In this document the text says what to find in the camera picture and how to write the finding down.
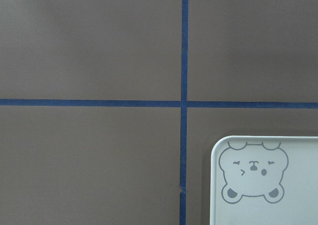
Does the cream bear print tray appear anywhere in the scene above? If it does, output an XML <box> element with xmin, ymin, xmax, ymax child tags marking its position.
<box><xmin>209</xmin><ymin>136</ymin><xmax>318</xmax><ymax>225</ymax></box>

